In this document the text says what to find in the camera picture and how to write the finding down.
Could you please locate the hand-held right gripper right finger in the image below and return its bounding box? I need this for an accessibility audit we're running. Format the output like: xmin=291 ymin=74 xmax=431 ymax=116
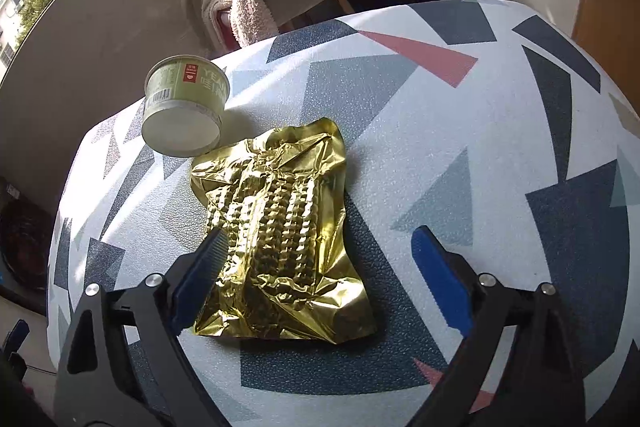
xmin=411 ymin=225 xmax=588 ymax=427

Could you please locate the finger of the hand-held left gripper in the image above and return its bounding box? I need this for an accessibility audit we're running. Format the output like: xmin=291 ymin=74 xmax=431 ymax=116
xmin=0 ymin=319 xmax=31 ymax=358

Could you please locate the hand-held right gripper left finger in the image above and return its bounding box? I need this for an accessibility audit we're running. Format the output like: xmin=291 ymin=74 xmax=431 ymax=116
xmin=55 ymin=227 xmax=236 ymax=427

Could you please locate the gold foil pouch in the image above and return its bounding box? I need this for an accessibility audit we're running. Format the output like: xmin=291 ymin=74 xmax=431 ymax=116
xmin=190 ymin=117 xmax=378 ymax=348

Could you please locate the green paper cup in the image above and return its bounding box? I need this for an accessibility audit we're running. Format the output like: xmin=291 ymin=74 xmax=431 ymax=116
xmin=141 ymin=55 xmax=232 ymax=158

